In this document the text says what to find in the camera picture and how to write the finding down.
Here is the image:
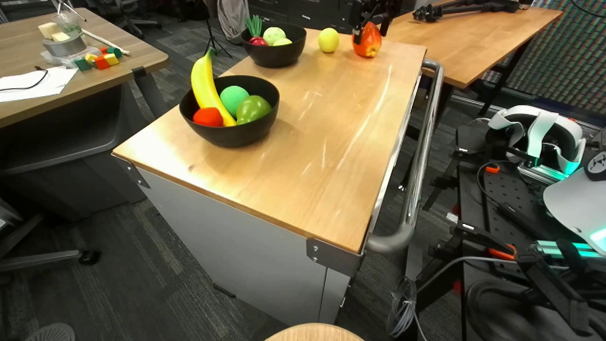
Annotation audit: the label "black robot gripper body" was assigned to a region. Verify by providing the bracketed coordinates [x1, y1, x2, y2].
[348, 0, 401, 20]

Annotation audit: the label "red orange toy pepper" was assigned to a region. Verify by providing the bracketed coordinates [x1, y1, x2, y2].
[352, 22, 383, 58]

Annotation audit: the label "yellow toy lemon ball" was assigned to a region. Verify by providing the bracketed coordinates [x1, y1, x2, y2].
[318, 28, 339, 53]

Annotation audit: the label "light green dimpled toy ball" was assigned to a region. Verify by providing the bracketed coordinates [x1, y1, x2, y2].
[263, 26, 292, 45]

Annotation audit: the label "red toy radish with leaves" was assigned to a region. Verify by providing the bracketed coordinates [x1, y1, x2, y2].
[246, 15, 265, 45]

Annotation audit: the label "green smooth toy ball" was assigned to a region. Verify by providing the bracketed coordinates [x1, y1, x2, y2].
[220, 85, 250, 115]

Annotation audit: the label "yellow toy banana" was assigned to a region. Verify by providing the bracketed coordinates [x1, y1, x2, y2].
[189, 51, 235, 126]

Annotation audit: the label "green toy avocado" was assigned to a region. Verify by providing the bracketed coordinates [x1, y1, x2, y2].
[237, 94, 271, 125]

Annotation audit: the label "colourful toy blocks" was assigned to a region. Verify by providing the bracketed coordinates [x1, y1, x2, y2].
[74, 47, 123, 70]

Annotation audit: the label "black bowl near pepper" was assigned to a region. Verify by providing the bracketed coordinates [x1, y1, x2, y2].
[242, 22, 307, 68]

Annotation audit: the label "black bowl near avocado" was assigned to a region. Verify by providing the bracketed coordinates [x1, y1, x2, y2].
[180, 75, 280, 147]

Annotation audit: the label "white VR headset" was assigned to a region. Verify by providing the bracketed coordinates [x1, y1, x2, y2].
[489, 104, 585, 183]

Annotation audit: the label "large wooden office table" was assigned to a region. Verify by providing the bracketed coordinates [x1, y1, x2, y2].
[0, 7, 169, 126]

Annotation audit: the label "clear plastic container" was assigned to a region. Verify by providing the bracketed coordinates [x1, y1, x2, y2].
[38, 11, 85, 56]

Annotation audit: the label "round wooden stool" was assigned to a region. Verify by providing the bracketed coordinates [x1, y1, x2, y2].
[265, 322, 364, 341]

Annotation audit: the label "white papers on table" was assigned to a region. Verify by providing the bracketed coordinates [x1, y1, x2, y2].
[0, 66, 78, 102]

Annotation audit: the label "metal cart handle bar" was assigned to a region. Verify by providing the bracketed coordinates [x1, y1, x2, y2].
[365, 60, 443, 253]

